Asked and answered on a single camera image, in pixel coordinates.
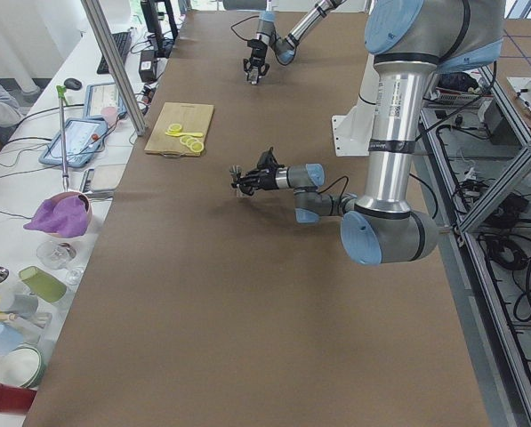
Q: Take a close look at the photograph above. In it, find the clear glass cup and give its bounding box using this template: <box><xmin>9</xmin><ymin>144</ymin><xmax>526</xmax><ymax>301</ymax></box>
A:
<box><xmin>247</xmin><ymin>68</ymin><xmax>261</xmax><ymax>85</ymax></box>

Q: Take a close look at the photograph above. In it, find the steel jigger measuring cup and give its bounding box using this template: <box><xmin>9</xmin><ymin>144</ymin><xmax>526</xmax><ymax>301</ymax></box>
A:
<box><xmin>229</xmin><ymin>165</ymin><xmax>245</xmax><ymax>197</ymax></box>

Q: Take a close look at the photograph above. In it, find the green plastic cup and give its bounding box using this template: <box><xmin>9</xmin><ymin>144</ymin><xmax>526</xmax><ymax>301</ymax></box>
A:
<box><xmin>19</xmin><ymin>266</ymin><xmax>68</xmax><ymax>303</ymax></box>

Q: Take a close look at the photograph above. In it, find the grey cup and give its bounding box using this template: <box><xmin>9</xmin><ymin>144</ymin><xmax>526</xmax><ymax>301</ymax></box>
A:
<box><xmin>0</xmin><ymin>293</ymin><xmax>38</xmax><ymax>317</ymax></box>

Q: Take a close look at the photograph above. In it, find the red cylinder cup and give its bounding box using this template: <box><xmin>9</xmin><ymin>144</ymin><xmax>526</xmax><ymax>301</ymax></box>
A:
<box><xmin>0</xmin><ymin>383</ymin><xmax>36</xmax><ymax>415</ymax></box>

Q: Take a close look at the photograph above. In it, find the bamboo cutting board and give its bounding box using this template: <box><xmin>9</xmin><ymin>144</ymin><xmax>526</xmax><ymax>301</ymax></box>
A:
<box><xmin>144</xmin><ymin>102</ymin><xmax>214</xmax><ymax>157</ymax></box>

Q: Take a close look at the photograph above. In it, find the lemon slice pair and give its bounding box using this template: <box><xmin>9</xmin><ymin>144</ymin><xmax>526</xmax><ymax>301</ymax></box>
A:
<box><xmin>166</xmin><ymin>123</ymin><xmax>182</xmax><ymax>136</ymax></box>

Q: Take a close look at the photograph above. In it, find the black monitor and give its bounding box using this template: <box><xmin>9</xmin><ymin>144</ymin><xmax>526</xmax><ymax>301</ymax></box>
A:
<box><xmin>140</xmin><ymin>0</ymin><xmax>179</xmax><ymax>58</ymax></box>

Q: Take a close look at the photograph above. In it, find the black power adapter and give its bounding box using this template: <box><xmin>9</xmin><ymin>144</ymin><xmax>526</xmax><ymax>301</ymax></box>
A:
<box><xmin>139</xmin><ymin>49</ymin><xmax>158</xmax><ymax>83</ymax></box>

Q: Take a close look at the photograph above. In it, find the black keyboard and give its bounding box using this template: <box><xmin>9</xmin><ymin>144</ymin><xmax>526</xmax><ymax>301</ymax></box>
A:
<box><xmin>96</xmin><ymin>30</ymin><xmax>133</xmax><ymax>75</ymax></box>

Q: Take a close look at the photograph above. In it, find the kitchen scale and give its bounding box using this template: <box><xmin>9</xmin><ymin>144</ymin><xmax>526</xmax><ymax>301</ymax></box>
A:
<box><xmin>79</xmin><ymin>164</ymin><xmax>125</xmax><ymax>198</ymax></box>

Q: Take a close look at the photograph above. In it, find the far teach pendant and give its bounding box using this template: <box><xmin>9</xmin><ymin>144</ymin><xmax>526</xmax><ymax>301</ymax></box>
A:
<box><xmin>83</xmin><ymin>82</ymin><xmax>127</xmax><ymax>119</ymax></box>

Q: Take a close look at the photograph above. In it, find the teach pendant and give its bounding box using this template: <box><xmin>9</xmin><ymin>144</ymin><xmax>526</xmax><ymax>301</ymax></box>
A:
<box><xmin>83</xmin><ymin>82</ymin><xmax>127</xmax><ymax>119</ymax></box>
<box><xmin>38</xmin><ymin>118</ymin><xmax>108</xmax><ymax>168</ymax></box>

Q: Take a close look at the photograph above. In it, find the near teach pendant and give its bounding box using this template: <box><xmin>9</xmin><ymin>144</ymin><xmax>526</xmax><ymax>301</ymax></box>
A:
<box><xmin>38</xmin><ymin>118</ymin><xmax>108</xmax><ymax>168</ymax></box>

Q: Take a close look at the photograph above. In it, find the purple cloth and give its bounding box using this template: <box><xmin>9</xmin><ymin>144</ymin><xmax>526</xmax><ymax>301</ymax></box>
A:
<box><xmin>23</xmin><ymin>192</ymin><xmax>90</xmax><ymax>238</ymax></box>

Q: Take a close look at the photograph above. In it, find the pink bowl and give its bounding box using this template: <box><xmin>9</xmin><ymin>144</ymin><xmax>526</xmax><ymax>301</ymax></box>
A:
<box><xmin>48</xmin><ymin>191</ymin><xmax>93</xmax><ymax>238</ymax></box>

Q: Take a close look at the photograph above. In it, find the computer mouse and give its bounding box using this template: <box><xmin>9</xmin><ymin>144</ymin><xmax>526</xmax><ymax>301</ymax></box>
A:
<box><xmin>64</xmin><ymin>77</ymin><xmax>82</xmax><ymax>91</ymax></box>

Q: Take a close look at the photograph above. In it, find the wine glass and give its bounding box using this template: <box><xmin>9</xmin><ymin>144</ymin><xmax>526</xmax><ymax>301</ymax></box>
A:
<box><xmin>36</xmin><ymin>240</ymin><xmax>84</xmax><ymax>286</ymax></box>

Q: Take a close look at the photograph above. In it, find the white green bowl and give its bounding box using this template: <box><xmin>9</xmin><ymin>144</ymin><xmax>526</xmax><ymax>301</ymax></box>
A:
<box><xmin>0</xmin><ymin>345</ymin><xmax>45</xmax><ymax>388</ymax></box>

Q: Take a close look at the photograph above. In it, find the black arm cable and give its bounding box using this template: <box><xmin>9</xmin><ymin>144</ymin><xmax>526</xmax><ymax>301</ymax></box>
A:
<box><xmin>275</xmin><ymin>159</ymin><xmax>350</xmax><ymax>201</ymax></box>

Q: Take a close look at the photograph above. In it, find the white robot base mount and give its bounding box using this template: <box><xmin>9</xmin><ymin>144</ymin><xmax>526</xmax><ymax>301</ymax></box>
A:
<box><xmin>332</xmin><ymin>53</ymin><xmax>379</xmax><ymax>157</ymax></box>

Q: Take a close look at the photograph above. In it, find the aluminium frame post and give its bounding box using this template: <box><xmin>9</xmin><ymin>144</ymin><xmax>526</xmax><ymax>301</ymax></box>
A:
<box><xmin>81</xmin><ymin>0</ymin><xmax>147</xmax><ymax>136</ymax></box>

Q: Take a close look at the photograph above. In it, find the green handled grabber stick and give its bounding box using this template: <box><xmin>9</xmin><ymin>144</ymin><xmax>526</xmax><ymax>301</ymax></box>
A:
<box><xmin>56</xmin><ymin>85</ymin><xmax>69</xmax><ymax>191</ymax></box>

